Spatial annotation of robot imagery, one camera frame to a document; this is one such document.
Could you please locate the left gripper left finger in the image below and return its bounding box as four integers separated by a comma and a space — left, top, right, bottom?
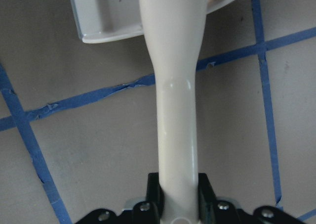
122, 173, 164, 224

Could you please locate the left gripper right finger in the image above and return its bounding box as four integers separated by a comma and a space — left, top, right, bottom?
198, 173, 241, 224

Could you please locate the white hand brush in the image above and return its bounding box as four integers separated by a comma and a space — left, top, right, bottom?
139, 0, 207, 224

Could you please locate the white plastic dustpan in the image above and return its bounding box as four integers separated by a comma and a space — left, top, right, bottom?
71, 0, 235, 47

